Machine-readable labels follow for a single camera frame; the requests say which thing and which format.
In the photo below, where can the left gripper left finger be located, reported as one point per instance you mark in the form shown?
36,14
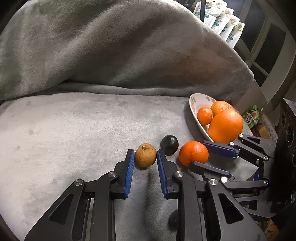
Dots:
85,204

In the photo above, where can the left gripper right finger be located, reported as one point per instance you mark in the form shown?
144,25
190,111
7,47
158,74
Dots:
206,209

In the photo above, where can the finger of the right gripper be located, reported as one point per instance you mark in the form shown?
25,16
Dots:
208,172
221,149

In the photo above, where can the large smooth orange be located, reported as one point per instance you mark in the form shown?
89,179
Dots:
225,126

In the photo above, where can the small mandarin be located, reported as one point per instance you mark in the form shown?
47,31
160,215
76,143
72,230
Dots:
204,115

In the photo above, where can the large speckled orange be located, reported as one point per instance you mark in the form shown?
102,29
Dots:
220,106

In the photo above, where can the dark plum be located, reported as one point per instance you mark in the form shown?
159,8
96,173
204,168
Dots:
169,144
173,219

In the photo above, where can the brown longan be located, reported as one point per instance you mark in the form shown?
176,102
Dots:
145,155

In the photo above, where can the brown box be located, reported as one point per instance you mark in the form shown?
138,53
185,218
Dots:
259,130

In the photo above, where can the green juice carton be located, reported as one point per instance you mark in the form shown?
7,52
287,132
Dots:
252,116

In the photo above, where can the floral white plate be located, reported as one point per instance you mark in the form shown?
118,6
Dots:
197,101

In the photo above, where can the refill pouch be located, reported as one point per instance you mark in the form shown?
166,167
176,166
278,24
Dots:
233,21
235,34
222,20
212,10

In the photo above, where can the grey fleece blanket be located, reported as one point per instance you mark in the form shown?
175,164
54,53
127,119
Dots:
83,81

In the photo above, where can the white window frame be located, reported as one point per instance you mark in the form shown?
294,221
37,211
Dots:
267,45

